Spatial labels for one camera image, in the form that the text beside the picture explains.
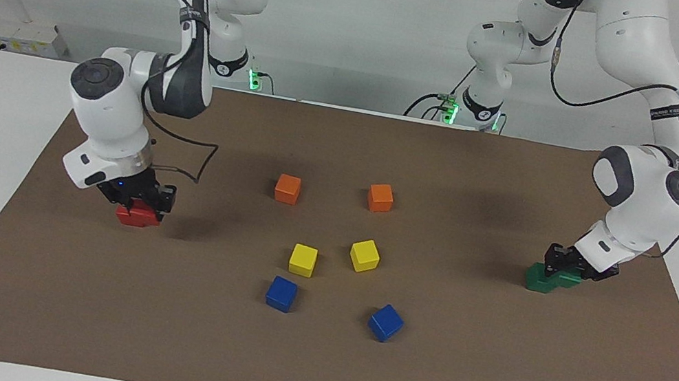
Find black left base cables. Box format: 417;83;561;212
403;57;477;128

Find red wooden block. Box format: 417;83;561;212
114;205;162;231
126;197;164;221

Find blue wooden block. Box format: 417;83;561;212
263;274;301;315
365;301;407;347

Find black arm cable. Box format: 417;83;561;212
113;0;245;187
479;0;679;263

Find black base cables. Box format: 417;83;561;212
403;57;477;128
211;54;279;96

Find white power box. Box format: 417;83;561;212
0;14;77;64

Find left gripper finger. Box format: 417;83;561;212
586;261;620;285
541;243;574;281

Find black right base cables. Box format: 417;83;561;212
211;54;279;96

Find orange wooden block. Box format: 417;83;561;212
272;172;304;207
365;181;398;216

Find green wooden block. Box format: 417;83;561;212
523;261;561;296
550;265;585;293

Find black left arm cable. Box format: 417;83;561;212
479;0;679;263

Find yellow wooden block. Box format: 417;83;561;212
286;242;320;279
347;236;384;276

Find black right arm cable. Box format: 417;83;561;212
113;0;245;187

